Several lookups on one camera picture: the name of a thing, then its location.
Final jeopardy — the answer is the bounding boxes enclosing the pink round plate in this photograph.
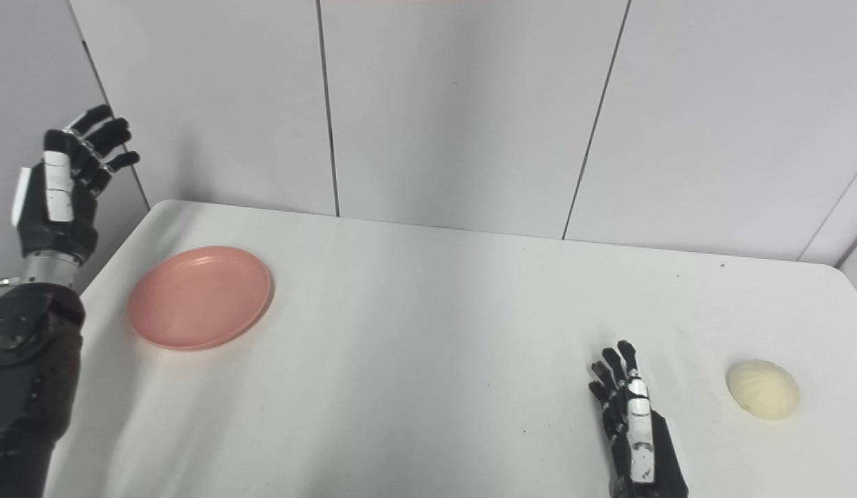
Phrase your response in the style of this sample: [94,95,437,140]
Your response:
[127,246,274,351]

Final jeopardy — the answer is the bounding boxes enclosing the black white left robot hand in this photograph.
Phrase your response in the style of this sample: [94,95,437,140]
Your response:
[12,104,140,267]

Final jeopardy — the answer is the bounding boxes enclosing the cream steamed bun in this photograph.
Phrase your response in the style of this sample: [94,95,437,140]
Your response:
[726,359,800,421]

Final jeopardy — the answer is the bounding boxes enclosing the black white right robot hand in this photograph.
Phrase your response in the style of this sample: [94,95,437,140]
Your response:
[589,340,690,498]

